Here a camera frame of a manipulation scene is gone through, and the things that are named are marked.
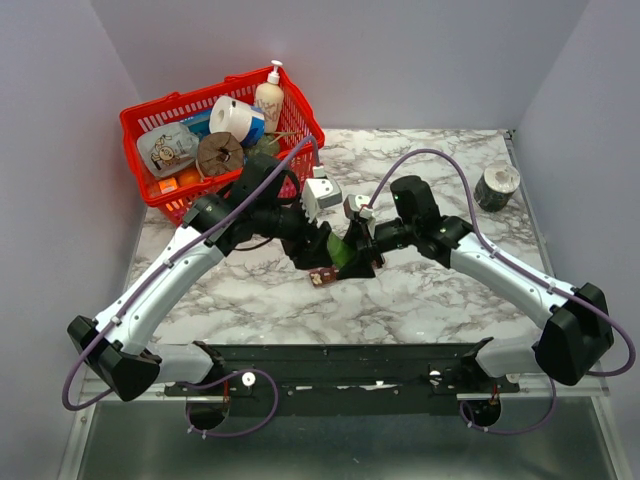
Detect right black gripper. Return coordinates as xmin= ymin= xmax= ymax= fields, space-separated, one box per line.
xmin=332 ymin=217 xmax=418 ymax=280

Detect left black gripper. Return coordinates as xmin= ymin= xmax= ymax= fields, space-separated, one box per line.
xmin=254 ymin=192 xmax=335 ymax=271

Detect green pill bottle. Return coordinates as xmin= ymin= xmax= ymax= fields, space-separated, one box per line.
xmin=327 ymin=233 xmax=356 ymax=269

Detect brown weekly pill organizer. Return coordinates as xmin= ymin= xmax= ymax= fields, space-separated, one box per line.
xmin=308 ymin=266 xmax=343 ymax=288

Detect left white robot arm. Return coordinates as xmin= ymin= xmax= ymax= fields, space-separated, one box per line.
xmin=67 ymin=154 xmax=342 ymax=401

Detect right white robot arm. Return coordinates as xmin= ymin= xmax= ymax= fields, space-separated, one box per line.
xmin=336 ymin=175 xmax=614 ymax=392

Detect white pills in organizer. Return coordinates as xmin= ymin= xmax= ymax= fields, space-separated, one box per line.
xmin=310 ymin=273 xmax=323 ymax=286

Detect green round vegetable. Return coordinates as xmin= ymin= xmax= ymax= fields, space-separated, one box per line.
xmin=244 ymin=134 xmax=281 ymax=160

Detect red plastic shopping basket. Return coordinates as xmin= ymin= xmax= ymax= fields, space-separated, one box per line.
xmin=120 ymin=68 xmax=325 ymax=224

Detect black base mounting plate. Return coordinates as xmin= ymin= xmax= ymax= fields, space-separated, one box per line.
xmin=102 ymin=342 xmax=586 ymax=418

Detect brown paper roll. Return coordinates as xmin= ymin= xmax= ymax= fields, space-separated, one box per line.
xmin=196 ymin=132 xmax=245 ymax=177

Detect orange fruit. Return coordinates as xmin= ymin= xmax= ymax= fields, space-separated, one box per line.
xmin=176 ymin=167 xmax=202 ymax=187

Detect camouflage tape roll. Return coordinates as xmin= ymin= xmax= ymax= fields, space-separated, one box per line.
xmin=474 ymin=162 xmax=521 ymax=212

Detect white lotion pump bottle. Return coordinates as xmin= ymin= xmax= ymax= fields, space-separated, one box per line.
xmin=254 ymin=60 xmax=284 ymax=134

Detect orange small box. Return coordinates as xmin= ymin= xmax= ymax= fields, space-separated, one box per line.
xmin=157 ymin=177 xmax=180 ymax=195

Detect white toilet paper roll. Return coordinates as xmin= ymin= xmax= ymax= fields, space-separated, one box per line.
xmin=209 ymin=96 xmax=266 ymax=147

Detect blue package in basket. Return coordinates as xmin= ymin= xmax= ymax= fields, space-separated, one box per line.
xmin=180 ymin=110 xmax=211 ymax=139

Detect white cartoon pouch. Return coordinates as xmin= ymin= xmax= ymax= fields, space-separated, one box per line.
xmin=136 ymin=122 xmax=199 ymax=179

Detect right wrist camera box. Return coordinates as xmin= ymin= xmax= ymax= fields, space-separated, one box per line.
xmin=343 ymin=194 xmax=374 ymax=222

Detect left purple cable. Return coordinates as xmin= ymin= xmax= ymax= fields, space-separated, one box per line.
xmin=60 ymin=134 xmax=326 ymax=440

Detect purple cable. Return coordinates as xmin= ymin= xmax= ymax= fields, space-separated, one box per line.
xmin=60 ymin=134 xmax=326 ymax=440
xmin=364 ymin=148 xmax=636 ymax=436

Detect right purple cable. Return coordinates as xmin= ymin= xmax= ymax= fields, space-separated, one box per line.
xmin=364 ymin=148 xmax=636 ymax=436

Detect aluminium rail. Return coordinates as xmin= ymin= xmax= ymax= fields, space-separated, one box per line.
xmin=78 ymin=372 xmax=610 ymax=402

